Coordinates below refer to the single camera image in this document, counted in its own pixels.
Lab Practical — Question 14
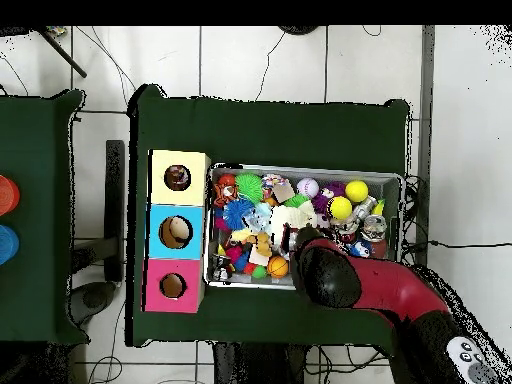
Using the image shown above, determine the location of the tiger plush toy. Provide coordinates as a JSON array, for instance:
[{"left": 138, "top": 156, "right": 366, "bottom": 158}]
[{"left": 212, "top": 181, "right": 238, "bottom": 208}]

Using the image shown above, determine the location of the green cloth on side table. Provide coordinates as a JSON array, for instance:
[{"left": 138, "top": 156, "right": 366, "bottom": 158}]
[{"left": 0, "top": 88, "right": 90, "bottom": 346}]

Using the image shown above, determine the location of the purple spiky monster toy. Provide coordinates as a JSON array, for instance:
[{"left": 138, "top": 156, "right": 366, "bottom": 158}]
[{"left": 311, "top": 181, "right": 347, "bottom": 213}]

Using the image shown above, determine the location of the wooden box with three holes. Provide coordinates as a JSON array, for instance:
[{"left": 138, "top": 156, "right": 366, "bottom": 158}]
[{"left": 141, "top": 148, "right": 212, "bottom": 314}]

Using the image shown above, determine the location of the plain yellow ball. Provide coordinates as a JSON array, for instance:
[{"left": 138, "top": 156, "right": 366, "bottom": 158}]
[{"left": 344, "top": 179, "right": 370, "bottom": 205}]

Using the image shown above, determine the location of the black power cable with plug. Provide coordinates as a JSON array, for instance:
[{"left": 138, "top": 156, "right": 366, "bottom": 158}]
[{"left": 403, "top": 238, "right": 512, "bottom": 254}]

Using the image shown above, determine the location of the black round base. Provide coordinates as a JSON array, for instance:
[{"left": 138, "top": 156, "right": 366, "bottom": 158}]
[{"left": 278, "top": 25, "right": 320, "bottom": 36}]

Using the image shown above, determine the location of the yellow tennis ball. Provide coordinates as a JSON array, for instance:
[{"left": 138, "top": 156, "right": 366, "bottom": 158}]
[{"left": 325, "top": 195, "right": 354, "bottom": 221}]

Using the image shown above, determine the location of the cream waffle cloth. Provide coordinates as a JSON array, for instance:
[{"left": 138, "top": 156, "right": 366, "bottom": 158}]
[{"left": 270, "top": 199, "right": 318, "bottom": 246}]

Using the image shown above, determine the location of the white baseball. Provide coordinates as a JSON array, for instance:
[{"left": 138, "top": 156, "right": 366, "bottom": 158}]
[{"left": 296, "top": 177, "right": 320, "bottom": 200}]

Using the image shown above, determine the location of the grey floor cable cover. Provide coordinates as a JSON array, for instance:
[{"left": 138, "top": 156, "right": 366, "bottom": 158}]
[{"left": 413, "top": 25, "right": 437, "bottom": 268}]

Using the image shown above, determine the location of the black rod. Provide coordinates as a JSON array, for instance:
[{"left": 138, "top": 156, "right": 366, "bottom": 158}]
[{"left": 37, "top": 26, "right": 88, "bottom": 79}]

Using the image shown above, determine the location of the blue cup stack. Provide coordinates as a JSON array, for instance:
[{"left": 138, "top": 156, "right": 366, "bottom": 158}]
[{"left": 0, "top": 224, "right": 20, "bottom": 266}]

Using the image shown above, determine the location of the orange cup stack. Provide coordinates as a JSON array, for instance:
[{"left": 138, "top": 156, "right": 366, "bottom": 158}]
[{"left": 0, "top": 174, "right": 21, "bottom": 217}]

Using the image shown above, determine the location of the green spiky rubber ball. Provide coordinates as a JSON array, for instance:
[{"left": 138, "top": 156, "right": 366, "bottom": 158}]
[{"left": 234, "top": 172, "right": 264, "bottom": 204}]

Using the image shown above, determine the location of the crushed silver drink can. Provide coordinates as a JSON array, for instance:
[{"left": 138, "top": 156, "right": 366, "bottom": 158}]
[{"left": 359, "top": 214, "right": 388, "bottom": 242}]

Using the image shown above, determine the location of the wire mesh bin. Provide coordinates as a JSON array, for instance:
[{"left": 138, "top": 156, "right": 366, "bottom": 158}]
[{"left": 203, "top": 162, "right": 405, "bottom": 296}]

